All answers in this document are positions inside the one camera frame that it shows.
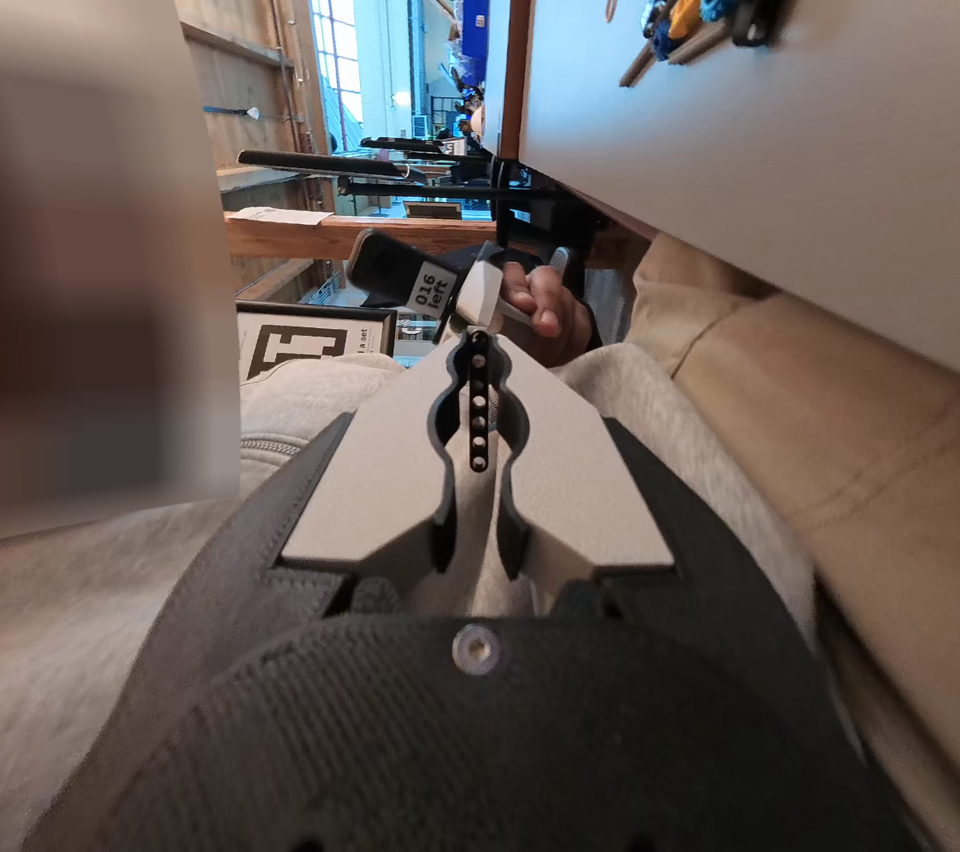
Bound person's left hand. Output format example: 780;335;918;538
498;261;595;371

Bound yellow lego beam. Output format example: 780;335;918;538
666;0;710;40

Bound grey zip hoodie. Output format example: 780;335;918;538
0;351;410;852

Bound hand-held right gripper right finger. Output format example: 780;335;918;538
491;333;678;615

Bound black framed sign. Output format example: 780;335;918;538
236;301;397;384

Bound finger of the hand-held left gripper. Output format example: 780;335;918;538
491;290;537;333
455;243;505;330

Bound black lego beam with holes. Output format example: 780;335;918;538
468;330;494;473

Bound black desk clamp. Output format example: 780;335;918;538
491;156;605;272

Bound white paper sheet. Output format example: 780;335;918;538
225;205;336;228

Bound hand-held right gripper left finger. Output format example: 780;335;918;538
279;335;474;579

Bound beige trousers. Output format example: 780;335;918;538
630;233;960;852

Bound grey lego axle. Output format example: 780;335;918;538
618;16;733;90

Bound wooden rail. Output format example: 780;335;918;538
223;211;500;261

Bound blue plastic bin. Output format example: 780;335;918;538
461;0;490;60

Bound large window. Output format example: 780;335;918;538
298;0;366;123

